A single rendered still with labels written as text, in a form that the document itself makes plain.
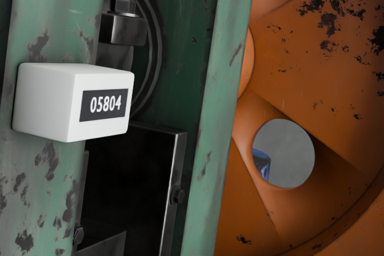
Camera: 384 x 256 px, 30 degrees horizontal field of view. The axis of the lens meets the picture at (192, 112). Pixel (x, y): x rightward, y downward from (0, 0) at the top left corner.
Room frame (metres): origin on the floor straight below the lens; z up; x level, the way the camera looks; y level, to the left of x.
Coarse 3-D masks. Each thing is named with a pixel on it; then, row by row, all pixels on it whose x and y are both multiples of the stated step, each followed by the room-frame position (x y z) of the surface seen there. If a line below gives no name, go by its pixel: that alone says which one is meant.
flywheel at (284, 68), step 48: (288, 0) 0.92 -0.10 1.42; (336, 0) 0.89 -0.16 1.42; (288, 48) 0.91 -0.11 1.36; (336, 48) 0.89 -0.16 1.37; (240, 96) 0.93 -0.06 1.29; (288, 96) 0.91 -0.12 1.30; (336, 96) 0.89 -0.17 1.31; (240, 144) 0.93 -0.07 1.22; (336, 144) 0.88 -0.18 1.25; (240, 192) 0.93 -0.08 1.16; (288, 192) 0.90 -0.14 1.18; (336, 192) 0.88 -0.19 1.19; (240, 240) 0.92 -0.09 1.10; (288, 240) 0.90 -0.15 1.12; (336, 240) 0.84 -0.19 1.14
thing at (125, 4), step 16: (112, 0) 0.59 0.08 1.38; (128, 0) 0.58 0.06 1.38; (112, 16) 0.56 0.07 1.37; (128, 16) 0.59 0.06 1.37; (112, 32) 0.56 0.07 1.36; (128, 32) 0.58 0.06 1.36; (144, 32) 0.61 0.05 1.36; (112, 48) 0.59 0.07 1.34; (128, 48) 0.62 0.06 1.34; (96, 64) 0.58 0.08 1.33; (112, 64) 0.61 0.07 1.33
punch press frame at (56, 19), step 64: (0, 0) 0.40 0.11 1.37; (64, 0) 0.44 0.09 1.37; (192, 0) 0.68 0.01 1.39; (0, 64) 0.40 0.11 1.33; (192, 64) 0.67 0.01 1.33; (0, 128) 0.40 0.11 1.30; (192, 128) 0.67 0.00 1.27; (0, 192) 0.40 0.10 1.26; (64, 192) 0.47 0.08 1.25; (192, 192) 0.67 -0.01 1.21
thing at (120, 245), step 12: (84, 228) 0.65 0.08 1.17; (96, 228) 0.65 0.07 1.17; (108, 228) 0.66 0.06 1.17; (120, 228) 0.66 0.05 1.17; (84, 240) 0.61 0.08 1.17; (96, 240) 0.62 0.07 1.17; (108, 240) 0.63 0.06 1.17; (120, 240) 0.65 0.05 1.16; (84, 252) 0.59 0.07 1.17; (96, 252) 0.61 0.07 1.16; (108, 252) 0.63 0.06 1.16; (120, 252) 0.65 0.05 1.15
